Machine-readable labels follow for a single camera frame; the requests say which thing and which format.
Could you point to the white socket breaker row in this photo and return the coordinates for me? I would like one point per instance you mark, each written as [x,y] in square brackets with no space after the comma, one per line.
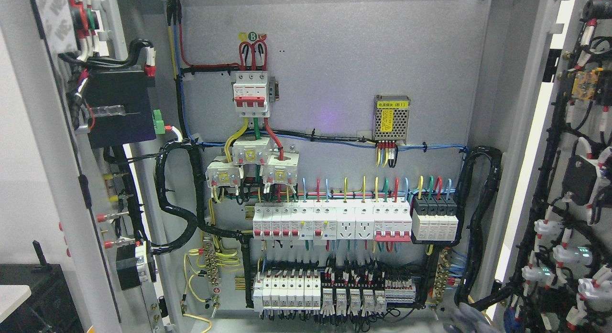
[333,220]

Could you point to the black white surge protector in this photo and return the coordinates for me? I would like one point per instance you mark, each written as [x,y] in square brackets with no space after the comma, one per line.
[434,221]

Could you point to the lower relay terminal row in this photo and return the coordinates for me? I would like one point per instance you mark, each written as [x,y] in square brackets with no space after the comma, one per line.
[333,292]

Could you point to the black box with antenna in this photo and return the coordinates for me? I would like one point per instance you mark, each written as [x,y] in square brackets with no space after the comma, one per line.
[49,308]

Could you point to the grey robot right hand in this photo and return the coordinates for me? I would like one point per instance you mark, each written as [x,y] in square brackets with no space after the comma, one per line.
[467,319]

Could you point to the black digital power meter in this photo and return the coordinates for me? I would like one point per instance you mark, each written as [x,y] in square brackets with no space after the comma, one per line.
[121,106]

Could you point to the white current transformers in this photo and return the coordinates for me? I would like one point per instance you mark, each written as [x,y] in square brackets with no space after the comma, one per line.
[251,154]

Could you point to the metal mesh power supply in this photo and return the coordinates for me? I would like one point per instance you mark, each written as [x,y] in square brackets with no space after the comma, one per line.
[391,117]

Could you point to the red main circuit breaker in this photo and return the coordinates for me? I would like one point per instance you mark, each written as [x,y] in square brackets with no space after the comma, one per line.
[251,91]

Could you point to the grey cabinet door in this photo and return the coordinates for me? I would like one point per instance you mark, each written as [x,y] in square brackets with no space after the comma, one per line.
[52,185]
[547,253]

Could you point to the brass ground bar left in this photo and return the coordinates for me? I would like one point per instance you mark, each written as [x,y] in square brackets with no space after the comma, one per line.
[212,269]

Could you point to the white rotary selector switch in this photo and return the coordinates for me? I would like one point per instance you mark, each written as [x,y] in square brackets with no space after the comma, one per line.
[135,265]

